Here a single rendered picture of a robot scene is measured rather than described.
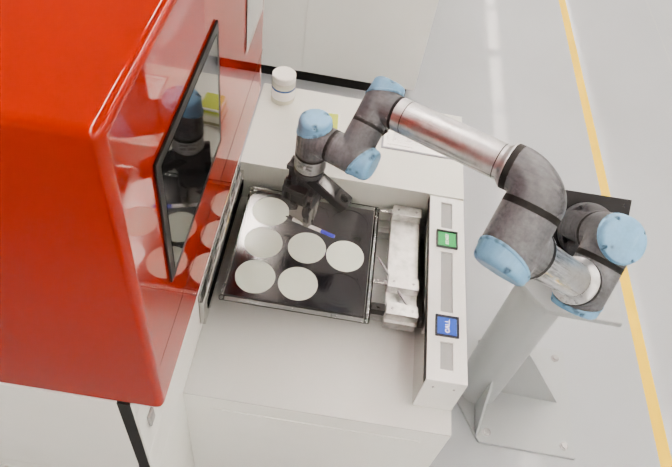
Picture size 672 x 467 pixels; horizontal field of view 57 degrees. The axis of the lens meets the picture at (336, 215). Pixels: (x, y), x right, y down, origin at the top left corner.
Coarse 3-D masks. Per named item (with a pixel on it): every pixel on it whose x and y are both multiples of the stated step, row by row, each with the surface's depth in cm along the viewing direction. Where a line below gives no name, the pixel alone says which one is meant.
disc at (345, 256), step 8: (328, 248) 164; (336, 248) 164; (344, 248) 165; (352, 248) 165; (328, 256) 162; (336, 256) 163; (344, 256) 163; (352, 256) 163; (360, 256) 163; (336, 264) 161; (344, 264) 161; (352, 264) 162; (360, 264) 162
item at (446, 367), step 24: (432, 216) 167; (456, 216) 168; (432, 240) 162; (432, 264) 157; (456, 264) 158; (432, 288) 152; (456, 288) 153; (432, 312) 148; (456, 312) 149; (432, 336) 144; (432, 360) 140; (456, 360) 141; (432, 384) 138; (456, 384) 137
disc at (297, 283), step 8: (288, 272) 158; (296, 272) 158; (304, 272) 158; (280, 280) 156; (288, 280) 156; (296, 280) 156; (304, 280) 157; (312, 280) 157; (280, 288) 154; (288, 288) 154; (296, 288) 155; (304, 288) 155; (312, 288) 155; (288, 296) 153; (296, 296) 153; (304, 296) 154
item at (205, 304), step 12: (240, 180) 170; (240, 192) 176; (228, 216) 161; (228, 228) 168; (228, 240) 166; (216, 252) 154; (216, 264) 152; (216, 276) 157; (204, 288) 147; (204, 300) 145; (204, 312) 147
